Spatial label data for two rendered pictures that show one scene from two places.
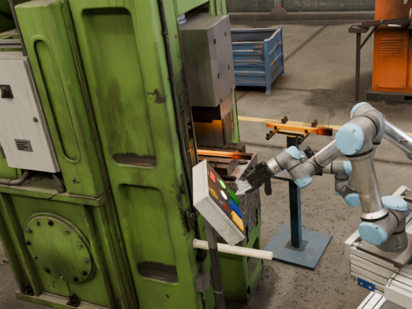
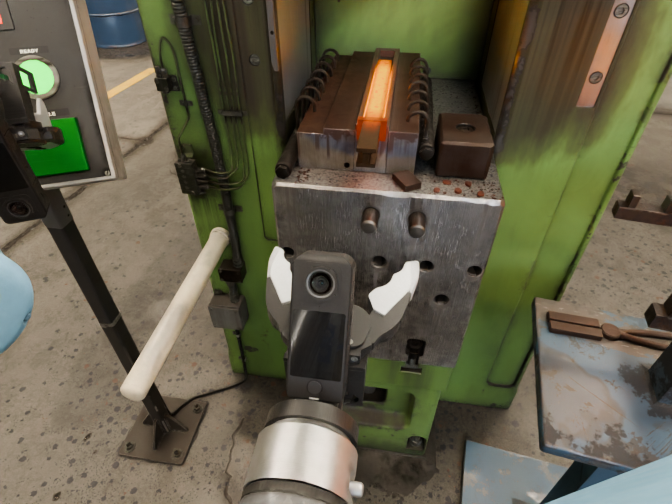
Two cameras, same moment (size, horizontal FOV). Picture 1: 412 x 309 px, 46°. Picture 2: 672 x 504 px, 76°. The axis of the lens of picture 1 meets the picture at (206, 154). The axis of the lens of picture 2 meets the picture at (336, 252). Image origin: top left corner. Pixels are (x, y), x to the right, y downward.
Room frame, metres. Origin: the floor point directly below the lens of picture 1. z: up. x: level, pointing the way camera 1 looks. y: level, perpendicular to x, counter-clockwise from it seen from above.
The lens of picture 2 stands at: (2.22, -0.77, 1.30)
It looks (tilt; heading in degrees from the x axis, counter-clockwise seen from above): 41 degrees down; 72
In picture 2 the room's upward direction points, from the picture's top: straight up
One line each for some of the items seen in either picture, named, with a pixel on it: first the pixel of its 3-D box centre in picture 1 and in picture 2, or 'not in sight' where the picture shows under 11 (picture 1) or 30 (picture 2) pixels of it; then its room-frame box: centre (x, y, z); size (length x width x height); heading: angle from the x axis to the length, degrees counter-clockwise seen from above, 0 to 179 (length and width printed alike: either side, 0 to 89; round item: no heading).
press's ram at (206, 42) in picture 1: (189, 57); not in sight; (2.58, 0.02, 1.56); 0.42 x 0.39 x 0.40; 64
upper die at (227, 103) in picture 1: (192, 103); not in sight; (2.55, 0.04, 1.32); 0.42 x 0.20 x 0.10; 64
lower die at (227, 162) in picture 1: (200, 160); (368, 100); (2.55, 0.04, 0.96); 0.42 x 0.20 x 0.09; 64
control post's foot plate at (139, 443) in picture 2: not in sight; (161, 420); (1.92, 0.03, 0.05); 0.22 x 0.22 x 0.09; 64
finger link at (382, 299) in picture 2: not in sight; (397, 303); (2.37, -0.50, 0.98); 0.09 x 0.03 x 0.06; 28
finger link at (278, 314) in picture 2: not in sight; (293, 308); (2.27, -0.50, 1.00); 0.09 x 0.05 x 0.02; 100
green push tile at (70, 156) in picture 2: (233, 197); (55, 147); (2.01, -0.10, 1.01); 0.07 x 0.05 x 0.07; 179
